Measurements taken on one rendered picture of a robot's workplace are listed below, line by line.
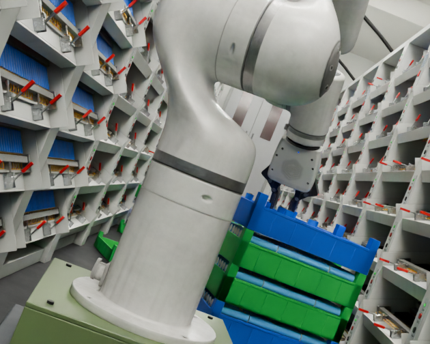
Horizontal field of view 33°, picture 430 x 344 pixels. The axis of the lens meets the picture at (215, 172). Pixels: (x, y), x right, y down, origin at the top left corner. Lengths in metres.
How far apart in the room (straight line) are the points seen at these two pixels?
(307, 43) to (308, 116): 0.67
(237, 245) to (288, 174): 0.19
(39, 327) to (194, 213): 0.21
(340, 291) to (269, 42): 0.88
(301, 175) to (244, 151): 0.71
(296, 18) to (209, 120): 0.15
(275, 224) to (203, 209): 0.70
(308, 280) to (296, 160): 0.26
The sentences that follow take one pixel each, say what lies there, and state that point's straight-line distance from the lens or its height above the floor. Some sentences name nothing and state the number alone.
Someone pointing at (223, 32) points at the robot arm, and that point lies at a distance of 0.87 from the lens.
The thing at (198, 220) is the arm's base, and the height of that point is 0.50.
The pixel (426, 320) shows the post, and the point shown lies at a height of 0.41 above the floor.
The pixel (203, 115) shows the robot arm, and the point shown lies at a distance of 0.86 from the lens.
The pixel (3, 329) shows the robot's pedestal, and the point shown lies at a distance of 0.97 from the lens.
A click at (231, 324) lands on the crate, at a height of 0.28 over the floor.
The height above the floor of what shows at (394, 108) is 1.23.
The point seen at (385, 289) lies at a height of 0.40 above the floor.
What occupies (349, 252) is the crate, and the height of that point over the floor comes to 0.51.
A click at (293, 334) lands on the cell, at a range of 1.63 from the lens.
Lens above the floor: 0.56
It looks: level
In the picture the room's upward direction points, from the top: 22 degrees clockwise
